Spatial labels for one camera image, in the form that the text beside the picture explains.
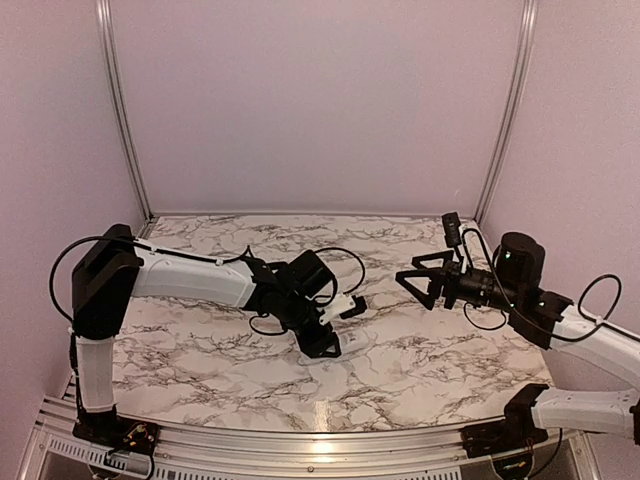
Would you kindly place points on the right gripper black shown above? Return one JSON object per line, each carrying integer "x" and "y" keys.
{"x": 451, "y": 275}

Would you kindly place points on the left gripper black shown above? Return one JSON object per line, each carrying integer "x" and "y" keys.
{"x": 318, "y": 349}

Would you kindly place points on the white remote control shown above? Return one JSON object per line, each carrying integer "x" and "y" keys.
{"x": 352, "y": 343}

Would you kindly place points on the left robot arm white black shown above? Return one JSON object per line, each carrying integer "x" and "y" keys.
{"x": 119, "y": 267}

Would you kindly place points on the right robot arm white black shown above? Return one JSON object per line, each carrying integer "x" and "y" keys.
{"x": 551, "y": 321}

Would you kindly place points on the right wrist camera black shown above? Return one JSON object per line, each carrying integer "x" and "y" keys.
{"x": 452, "y": 230}

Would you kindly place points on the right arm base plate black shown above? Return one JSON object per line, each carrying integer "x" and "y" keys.
{"x": 498, "y": 437}

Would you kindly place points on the right aluminium frame post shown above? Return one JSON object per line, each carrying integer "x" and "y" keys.
{"x": 514, "y": 97}

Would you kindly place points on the aluminium frame post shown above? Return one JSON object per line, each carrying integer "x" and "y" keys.
{"x": 514, "y": 97}
{"x": 117, "y": 94}

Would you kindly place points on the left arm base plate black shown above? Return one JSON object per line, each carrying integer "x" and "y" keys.
{"x": 118, "y": 433}

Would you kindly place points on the front aluminium rail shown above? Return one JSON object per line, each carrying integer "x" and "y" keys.
{"x": 192, "y": 452}

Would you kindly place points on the left aluminium frame post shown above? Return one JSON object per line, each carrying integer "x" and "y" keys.
{"x": 117, "y": 94}

